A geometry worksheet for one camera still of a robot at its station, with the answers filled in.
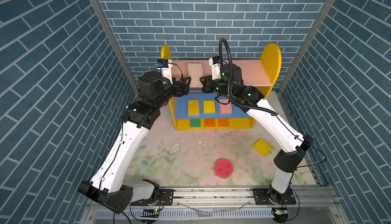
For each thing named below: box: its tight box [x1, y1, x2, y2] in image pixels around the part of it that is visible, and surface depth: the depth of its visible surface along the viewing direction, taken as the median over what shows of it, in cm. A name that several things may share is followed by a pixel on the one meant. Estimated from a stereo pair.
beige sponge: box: [186, 63, 204, 84], surface depth 71 cm
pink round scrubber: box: [213, 158, 234, 180], surface depth 82 cm
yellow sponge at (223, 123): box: [217, 118, 230, 129], surface depth 101 cm
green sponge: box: [190, 119, 202, 129], surface depth 101 cm
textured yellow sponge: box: [187, 99, 201, 117], surface depth 91 cm
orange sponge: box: [204, 118, 215, 128], surface depth 101 cm
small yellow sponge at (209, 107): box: [203, 100, 216, 115], surface depth 91 cm
